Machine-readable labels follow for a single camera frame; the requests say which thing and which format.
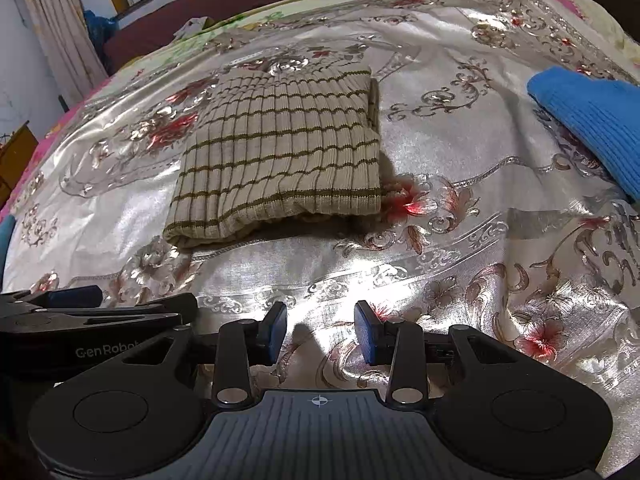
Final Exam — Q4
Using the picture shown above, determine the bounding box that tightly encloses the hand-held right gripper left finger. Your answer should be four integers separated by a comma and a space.
125, 301, 288, 407

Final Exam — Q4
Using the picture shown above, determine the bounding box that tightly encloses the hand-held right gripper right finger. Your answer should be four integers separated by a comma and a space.
353, 301, 521, 406

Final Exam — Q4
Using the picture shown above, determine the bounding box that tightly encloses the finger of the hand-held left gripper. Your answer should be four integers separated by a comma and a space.
0, 285, 103, 311
30, 292, 198, 330

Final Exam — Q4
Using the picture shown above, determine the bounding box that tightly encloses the beige striped knit sweater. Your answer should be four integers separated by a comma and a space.
162, 62, 387, 252

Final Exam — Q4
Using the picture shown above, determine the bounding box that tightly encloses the blue cloth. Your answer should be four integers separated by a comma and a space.
0, 219, 15, 282

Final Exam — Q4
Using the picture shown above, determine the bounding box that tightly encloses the silver floral satin bedspread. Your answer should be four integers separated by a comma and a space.
0, 0, 640, 476

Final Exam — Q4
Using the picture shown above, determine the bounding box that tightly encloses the wooden cabinet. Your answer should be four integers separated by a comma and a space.
0, 120, 39, 207

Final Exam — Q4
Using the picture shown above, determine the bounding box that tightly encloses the cream pink floral bedsheet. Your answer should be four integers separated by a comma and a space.
0, 0, 636, 221

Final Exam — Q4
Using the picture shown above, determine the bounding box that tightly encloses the blue plastic bag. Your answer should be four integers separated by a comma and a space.
82, 9, 119, 50

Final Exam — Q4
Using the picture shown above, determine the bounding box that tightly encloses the beige curtain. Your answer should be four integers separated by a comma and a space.
17, 0, 109, 107

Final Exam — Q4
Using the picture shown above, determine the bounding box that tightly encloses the white crumpled cloth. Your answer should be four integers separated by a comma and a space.
172, 16, 217, 42

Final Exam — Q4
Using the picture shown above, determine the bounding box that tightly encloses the maroon headboard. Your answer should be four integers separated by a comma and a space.
102, 0, 317, 76

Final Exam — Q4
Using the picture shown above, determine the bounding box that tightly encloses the blue knitted garment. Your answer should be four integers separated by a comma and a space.
526, 66, 640, 202

